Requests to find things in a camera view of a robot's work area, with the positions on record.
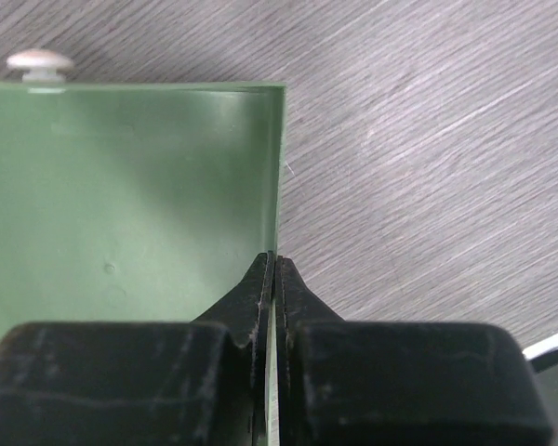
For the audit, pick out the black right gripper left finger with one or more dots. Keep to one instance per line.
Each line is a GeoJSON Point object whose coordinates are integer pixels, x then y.
{"type": "Point", "coordinates": [202, 382]}

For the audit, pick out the green piece tray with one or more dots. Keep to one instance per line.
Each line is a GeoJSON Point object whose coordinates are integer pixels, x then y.
{"type": "Point", "coordinates": [134, 203]}

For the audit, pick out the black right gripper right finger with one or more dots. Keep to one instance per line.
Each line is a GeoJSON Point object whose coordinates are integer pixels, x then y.
{"type": "Point", "coordinates": [397, 383]}

